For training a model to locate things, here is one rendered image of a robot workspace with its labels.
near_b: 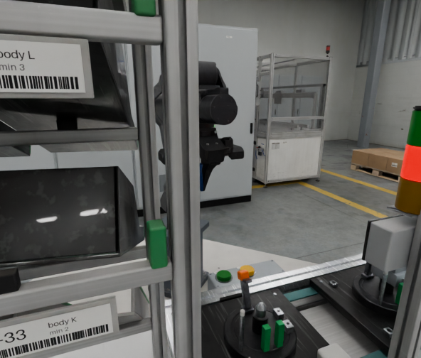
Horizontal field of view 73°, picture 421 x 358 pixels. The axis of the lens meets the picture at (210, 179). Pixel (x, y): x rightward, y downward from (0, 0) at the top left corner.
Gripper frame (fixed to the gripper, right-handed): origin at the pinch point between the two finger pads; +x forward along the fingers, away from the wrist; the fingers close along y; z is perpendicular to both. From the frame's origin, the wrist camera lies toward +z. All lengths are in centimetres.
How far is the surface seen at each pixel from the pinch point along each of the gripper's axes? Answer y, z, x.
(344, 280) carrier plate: 34.8, 11.2, 28.8
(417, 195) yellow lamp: 22.0, 33.1, -2.9
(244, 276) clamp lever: 4.9, 12.9, 19.2
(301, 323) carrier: 15.1, 19.4, 28.8
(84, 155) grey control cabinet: -45, -276, 38
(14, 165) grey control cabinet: -112, -275, 44
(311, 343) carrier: 13.8, 24.3, 28.9
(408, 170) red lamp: 21.6, 31.5, -6.3
